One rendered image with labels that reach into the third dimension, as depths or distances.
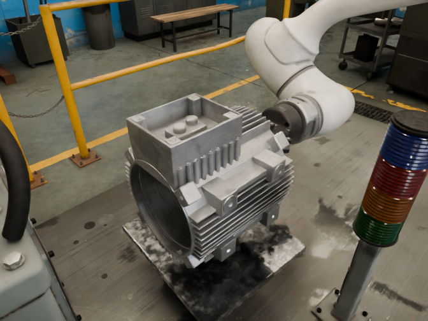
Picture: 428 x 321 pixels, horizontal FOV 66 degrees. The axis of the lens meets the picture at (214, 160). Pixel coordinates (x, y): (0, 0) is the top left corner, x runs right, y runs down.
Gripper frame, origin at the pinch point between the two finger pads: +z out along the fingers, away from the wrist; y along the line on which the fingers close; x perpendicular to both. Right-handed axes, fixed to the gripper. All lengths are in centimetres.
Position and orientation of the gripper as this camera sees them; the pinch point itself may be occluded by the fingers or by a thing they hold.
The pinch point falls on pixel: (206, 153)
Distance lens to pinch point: 49.9
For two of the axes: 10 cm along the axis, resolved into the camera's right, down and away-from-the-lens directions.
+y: 6.8, 4.1, -6.0
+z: -7.3, 2.9, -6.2
